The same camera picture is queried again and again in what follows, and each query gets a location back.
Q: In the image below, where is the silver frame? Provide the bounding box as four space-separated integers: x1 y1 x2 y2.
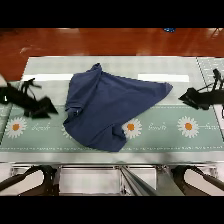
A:
0 161 224 197

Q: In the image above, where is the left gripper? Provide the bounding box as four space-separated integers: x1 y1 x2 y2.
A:
0 86 60 120

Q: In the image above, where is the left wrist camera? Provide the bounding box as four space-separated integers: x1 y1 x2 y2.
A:
19 77 44 100

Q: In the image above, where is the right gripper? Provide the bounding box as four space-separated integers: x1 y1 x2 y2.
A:
187 87 224 111

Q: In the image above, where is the blue T-shirt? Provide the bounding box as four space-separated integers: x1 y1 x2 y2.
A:
62 62 174 153

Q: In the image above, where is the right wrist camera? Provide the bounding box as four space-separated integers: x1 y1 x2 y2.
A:
198 68 224 94

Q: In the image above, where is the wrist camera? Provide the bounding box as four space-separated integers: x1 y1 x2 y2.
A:
19 77 44 100
198 68 224 94

